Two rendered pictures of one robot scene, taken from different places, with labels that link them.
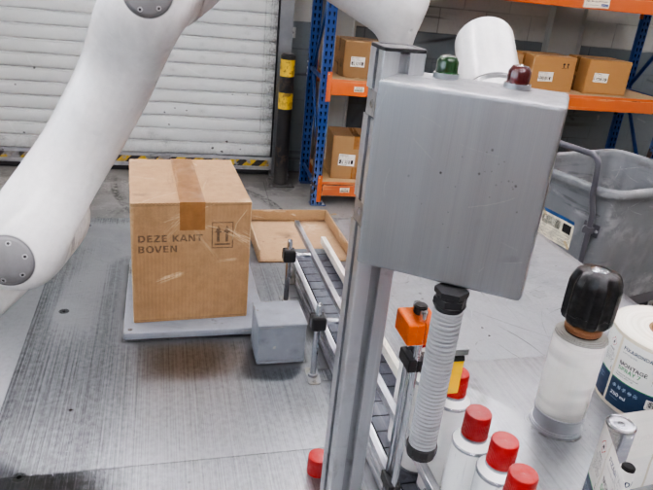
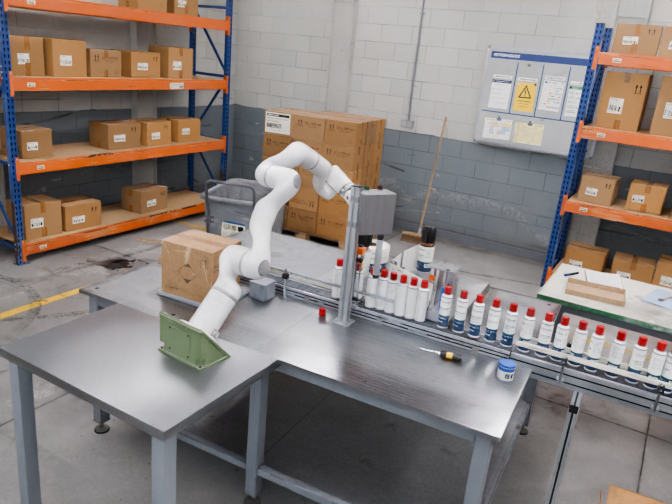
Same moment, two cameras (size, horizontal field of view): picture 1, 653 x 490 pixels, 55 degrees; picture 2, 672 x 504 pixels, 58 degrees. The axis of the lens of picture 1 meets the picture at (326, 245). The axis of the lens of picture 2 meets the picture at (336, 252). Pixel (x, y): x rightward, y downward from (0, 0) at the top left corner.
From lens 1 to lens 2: 2.31 m
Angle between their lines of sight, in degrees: 45
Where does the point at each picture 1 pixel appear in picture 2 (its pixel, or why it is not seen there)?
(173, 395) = (258, 317)
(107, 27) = (285, 192)
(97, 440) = (263, 332)
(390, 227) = (367, 225)
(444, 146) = (377, 205)
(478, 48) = (339, 175)
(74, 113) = (268, 218)
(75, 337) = not seen: hidden behind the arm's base
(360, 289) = (354, 243)
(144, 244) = (215, 269)
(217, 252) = not seen: hidden behind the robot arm
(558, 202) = (232, 216)
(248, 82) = not seen: outside the picture
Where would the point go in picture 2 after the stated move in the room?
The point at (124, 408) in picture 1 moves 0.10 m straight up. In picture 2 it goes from (253, 324) to (254, 305)
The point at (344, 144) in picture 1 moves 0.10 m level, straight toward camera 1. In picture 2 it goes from (33, 211) to (37, 213)
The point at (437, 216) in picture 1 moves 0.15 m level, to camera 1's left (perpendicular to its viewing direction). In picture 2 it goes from (376, 220) to (354, 224)
